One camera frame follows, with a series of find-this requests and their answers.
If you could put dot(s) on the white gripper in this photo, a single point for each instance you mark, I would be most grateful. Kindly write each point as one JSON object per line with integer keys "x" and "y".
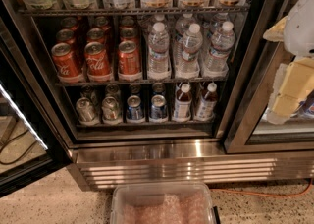
{"x": 300, "y": 28}

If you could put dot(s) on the water bottle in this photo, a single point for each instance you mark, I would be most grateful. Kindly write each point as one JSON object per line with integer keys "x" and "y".
{"x": 191, "y": 44}
{"x": 222, "y": 42}
{"x": 183, "y": 23}
{"x": 217, "y": 21}
{"x": 155, "y": 19}
{"x": 158, "y": 49}

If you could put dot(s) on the closed right glass fridge door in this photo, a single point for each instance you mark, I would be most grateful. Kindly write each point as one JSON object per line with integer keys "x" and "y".
{"x": 254, "y": 85}

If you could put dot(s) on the right brown tea bottle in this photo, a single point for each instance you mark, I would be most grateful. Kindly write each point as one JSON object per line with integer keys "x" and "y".
{"x": 206, "y": 103}

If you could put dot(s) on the brown tea bottle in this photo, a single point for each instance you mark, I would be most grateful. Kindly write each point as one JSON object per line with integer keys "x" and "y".
{"x": 182, "y": 103}
{"x": 206, "y": 103}

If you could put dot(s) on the left brown tea bottle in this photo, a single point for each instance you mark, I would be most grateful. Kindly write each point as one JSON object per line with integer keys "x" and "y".
{"x": 182, "y": 103}

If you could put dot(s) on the stainless steel display fridge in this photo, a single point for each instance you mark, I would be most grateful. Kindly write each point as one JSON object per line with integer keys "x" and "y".
{"x": 104, "y": 156}

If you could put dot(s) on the open glass fridge door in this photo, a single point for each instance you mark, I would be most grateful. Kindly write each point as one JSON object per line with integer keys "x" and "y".
{"x": 29, "y": 147}

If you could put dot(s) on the front right blue pepsi can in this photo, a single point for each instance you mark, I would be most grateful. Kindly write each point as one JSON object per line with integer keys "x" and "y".
{"x": 158, "y": 107}

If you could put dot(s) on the blue pepsi can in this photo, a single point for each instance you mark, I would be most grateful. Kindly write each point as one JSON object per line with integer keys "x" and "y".
{"x": 158, "y": 107}
{"x": 134, "y": 110}

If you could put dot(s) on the front right coca-cola can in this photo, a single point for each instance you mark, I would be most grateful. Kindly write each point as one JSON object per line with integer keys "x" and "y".
{"x": 129, "y": 63}

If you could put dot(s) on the coca-cola can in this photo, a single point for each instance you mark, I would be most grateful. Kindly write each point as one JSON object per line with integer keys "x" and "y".
{"x": 129, "y": 63}
{"x": 66, "y": 61}
{"x": 97, "y": 59}

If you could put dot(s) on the front left blue pepsi can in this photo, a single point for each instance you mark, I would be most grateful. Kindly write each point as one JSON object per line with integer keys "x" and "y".
{"x": 134, "y": 110}

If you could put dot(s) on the second row right cola can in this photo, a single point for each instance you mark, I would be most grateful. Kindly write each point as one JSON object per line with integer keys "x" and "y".
{"x": 129, "y": 34}

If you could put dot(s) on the second row cola can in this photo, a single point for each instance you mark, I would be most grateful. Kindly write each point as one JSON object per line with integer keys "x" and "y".
{"x": 66, "y": 36}
{"x": 96, "y": 35}
{"x": 129, "y": 34}

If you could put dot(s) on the silver can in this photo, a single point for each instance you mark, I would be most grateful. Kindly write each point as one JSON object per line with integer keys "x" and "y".
{"x": 110, "y": 108}
{"x": 86, "y": 110}

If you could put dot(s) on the front middle coca-cola can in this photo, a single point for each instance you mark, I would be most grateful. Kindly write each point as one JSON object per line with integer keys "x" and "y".
{"x": 97, "y": 59}

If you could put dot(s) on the second row middle cola can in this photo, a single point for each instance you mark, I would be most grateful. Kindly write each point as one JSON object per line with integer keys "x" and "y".
{"x": 96, "y": 35}

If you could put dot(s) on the front left silver can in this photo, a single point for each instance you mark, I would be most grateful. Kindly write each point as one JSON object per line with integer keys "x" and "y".
{"x": 86, "y": 110}

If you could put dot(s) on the clear plastic storage bin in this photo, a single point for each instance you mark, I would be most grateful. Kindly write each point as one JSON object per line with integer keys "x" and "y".
{"x": 163, "y": 203}

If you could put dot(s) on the second row left cola can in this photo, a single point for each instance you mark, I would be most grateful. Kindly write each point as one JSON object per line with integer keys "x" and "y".
{"x": 66, "y": 36}

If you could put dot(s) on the front left coca-cola can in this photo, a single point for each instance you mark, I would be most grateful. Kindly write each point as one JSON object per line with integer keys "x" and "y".
{"x": 66, "y": 61}

